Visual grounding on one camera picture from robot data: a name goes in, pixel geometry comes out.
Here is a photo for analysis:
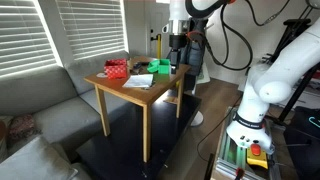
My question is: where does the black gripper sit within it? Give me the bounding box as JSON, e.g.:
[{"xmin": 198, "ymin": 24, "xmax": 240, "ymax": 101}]
[{"xmin": 168, "ymin": 33, "xmax": 184, "ymax": 75}]

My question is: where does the green box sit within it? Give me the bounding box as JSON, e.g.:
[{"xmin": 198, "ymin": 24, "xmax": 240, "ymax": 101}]
[{"xmin": 146, "ymin": 58, "xmax": 173, "ymax": 75}]

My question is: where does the red dotted open box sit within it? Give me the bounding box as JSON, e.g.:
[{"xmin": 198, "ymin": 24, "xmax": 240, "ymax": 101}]
[{"xmin": 103, "ymin": 58, "xmax": 129, "ymax": 80}]

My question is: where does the yellow emergency stop box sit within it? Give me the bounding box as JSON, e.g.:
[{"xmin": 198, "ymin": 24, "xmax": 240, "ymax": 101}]
[{"xmin": 246, "ymin": 142, "xmax": 270, "ymax": 170}]

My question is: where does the dark quilted jacket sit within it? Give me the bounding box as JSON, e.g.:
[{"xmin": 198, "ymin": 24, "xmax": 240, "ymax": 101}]
[{"xmin": 182, "ymin": 18, "xmax": 205, "ymax": 79}]

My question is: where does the yellow pole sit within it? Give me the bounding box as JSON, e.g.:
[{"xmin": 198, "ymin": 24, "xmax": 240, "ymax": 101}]
[{"xmin": 156, "ymin": 33, "xmax": 163, "ymax": 60}]

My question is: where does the white paper sheet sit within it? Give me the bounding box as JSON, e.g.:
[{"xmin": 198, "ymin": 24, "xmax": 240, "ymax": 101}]
[{"xmin": 122, "ymin": 73, "xmax": 155, "ymax": 90}]

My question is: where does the white door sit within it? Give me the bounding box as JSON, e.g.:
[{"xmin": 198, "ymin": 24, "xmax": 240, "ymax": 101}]
[{"xmin": 144, "ymin": 0, "xmax": 172, "ymax": 60}]

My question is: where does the light wooden table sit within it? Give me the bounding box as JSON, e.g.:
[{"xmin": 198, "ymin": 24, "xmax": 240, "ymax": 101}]
[{"xmin": 83, "ymin": 55, "xmax": 192, "ymax": 163}]

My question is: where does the black low platform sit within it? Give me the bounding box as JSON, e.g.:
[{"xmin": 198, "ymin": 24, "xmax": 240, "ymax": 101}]
[{"xmin": 75, "ymin": 93, "xmax": 203, "ymax": 180}]

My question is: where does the gray sofa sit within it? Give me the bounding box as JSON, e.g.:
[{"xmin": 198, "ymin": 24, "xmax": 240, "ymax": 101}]
[{"xmin": 0, "ymin": 49, "xmax": 134, "ymax": 180}]

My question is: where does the black case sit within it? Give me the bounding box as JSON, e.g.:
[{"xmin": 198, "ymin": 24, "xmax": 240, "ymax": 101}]
[{"xmin": 283, "ymin": 105, "xmax": 320, "ymax": 180}]

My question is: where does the wide white window blind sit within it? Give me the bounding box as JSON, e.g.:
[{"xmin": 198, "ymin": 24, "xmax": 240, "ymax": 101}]
[{"xmin": 0, "ymin": 0, "xmax": 58, "ymax": 79}]

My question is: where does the floral patterned pillow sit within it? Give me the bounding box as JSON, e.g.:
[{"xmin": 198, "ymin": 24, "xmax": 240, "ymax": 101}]
[{"xmin": 8, "ymin": 114, "xmax": 43, "ymax": 143}]

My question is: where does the light gray cushion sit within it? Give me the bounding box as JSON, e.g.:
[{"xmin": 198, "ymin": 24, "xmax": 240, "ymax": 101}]
[{"xmin": 0, "ymin": 135, "xmax": 80, "ymax": 180}]

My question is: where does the black wrist loop cable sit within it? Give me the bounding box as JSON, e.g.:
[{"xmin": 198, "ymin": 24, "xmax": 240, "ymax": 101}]
[{"xmin": 203, "ymin": 3, "xmax": 254, "ymax": 72}]

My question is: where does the black floor cable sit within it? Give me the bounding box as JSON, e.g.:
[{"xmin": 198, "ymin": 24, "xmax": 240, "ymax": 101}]
[{"xmin": 196, "ymin": 95, "xmax": 242, "ymax": 164}]

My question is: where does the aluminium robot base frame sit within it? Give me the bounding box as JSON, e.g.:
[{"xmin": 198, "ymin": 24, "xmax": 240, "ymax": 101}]
[{"xmin": 211, "ymin": 106, "xmax": 284, "ymax": 180}]

